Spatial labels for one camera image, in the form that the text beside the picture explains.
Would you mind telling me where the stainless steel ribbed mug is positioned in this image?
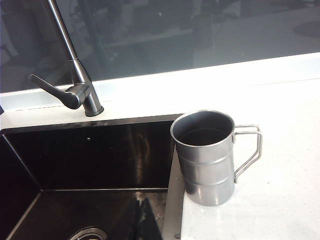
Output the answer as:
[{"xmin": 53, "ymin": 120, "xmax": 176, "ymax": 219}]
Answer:
[{"xmin": 170, "ymin": 109, "xmax": 264, "ymax": 207}]

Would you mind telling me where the brushed steel faucet lever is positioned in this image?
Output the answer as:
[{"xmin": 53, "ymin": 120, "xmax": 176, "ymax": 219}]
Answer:
[{"xmin": 27, "ymin": 73, "xmax": 91, "ymax": 110}]

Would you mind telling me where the black sink basin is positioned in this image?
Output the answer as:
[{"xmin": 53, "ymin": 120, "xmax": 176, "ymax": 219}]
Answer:
[{"xmin": 0, "ymin": 113, "xmax": 187, "ymax": 240}]

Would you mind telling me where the brushed steel faucet column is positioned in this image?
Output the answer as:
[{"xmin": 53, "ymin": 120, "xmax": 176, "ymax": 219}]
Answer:
[{"xmin": 41, "ymin": 0, "xmax": 105, "ymax": 118}]

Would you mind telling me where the steel sink drain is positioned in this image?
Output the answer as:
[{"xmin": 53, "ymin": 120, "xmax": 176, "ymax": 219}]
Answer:
[{"xmin": 66, "ymin": 226, "xmax": 109, "ymax": 240}]

